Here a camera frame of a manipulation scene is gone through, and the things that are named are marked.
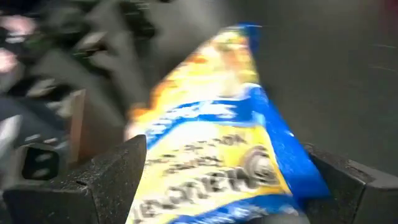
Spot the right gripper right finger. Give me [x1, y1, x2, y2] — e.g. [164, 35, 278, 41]
[303, 142, 398, 224]

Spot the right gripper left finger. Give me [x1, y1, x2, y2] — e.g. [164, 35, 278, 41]
[2, 134, 147, 224]

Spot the blue Maruchan ramen packet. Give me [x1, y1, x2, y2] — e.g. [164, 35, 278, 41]
[124, 22, 331, 224]

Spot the person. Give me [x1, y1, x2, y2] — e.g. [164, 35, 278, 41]
[0, 14, 37, 74]

